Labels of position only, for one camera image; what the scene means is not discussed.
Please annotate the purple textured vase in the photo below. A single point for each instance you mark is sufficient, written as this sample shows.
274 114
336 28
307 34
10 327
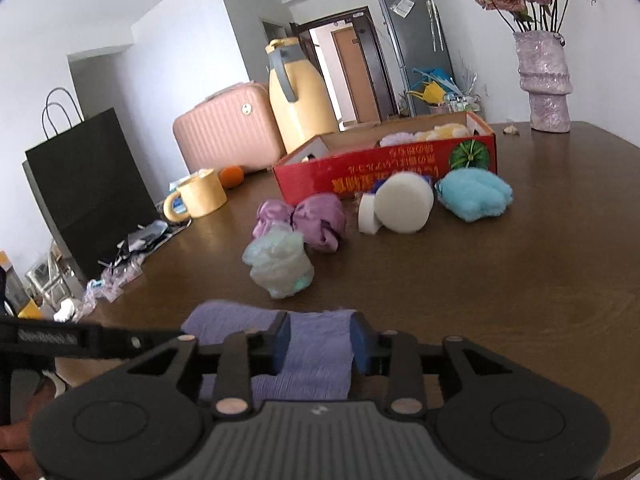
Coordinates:
545 85

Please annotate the black paper bag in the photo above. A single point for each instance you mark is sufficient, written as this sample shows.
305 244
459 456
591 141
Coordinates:
90 195

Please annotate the yellow thermos jug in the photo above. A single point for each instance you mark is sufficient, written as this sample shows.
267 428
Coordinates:
305 110

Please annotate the small cart with bottles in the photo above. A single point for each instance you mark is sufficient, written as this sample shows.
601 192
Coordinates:
457 102

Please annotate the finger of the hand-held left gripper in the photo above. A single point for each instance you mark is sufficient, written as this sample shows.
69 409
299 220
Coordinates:
135 342

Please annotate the purple woven washcloth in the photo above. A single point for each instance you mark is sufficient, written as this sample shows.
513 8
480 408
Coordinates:
315 355

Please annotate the clear small packets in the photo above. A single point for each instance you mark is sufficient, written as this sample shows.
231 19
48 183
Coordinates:
115 280

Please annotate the yellow mug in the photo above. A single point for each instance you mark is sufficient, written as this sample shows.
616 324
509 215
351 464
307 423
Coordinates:
202 195

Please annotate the pink hard-shell suitcase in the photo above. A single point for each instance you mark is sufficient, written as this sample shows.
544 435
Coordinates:
225 130

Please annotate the blue fluffy plush paw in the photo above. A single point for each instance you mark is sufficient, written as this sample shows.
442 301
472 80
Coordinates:
475 195

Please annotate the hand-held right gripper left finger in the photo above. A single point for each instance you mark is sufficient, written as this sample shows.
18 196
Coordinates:
281 342

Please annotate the red cardboard box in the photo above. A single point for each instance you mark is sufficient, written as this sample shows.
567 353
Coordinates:
350 175

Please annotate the dark door frame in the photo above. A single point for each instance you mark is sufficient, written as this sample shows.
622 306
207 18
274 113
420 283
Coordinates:
372 60

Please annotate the purple satin scrunchie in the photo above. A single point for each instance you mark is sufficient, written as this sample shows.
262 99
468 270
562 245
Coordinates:
320 220

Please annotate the brown wooden door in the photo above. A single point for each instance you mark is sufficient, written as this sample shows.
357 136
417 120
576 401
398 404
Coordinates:
357 80

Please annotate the black and white wrappers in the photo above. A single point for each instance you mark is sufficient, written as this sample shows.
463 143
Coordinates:
145 240

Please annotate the dried petal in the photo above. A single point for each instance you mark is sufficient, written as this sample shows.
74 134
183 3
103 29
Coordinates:
511 131

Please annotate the mint green fluffy scrunchie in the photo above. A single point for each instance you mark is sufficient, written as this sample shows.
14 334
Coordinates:
280 265

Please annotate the orange fruit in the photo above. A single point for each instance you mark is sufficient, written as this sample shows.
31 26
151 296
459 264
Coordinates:
231 176

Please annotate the grey refrigerator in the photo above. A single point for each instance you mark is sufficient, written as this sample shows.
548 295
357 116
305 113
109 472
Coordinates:
415 50

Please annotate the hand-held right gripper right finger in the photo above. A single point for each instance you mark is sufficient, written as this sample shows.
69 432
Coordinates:
357 345

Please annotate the white rectangular sponge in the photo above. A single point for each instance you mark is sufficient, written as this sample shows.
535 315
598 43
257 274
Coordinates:
367 215

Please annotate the person's left hand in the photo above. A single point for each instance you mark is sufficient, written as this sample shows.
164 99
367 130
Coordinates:
15 437

